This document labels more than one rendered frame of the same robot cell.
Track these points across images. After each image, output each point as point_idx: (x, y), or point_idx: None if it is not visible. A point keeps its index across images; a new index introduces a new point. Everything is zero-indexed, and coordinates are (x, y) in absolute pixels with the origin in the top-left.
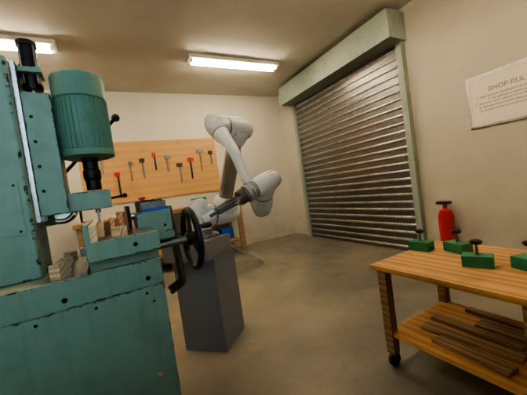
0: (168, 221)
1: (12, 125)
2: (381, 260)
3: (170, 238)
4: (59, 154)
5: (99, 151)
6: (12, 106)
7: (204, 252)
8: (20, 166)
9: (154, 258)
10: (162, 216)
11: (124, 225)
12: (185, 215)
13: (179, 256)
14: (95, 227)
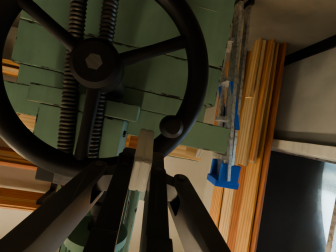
0: (121, 140)
1: (132, 232)
2: None
3: (109, 92)
4: (122, 220)
5: (123, 242)
6: (128, 248)
7: (206, 51)
8: (138, 199)
9: (209, 107)
10: (119, 152)
11: (129, 141)
12: (38, 139)
13: (113, 33)
14: (200, 159)
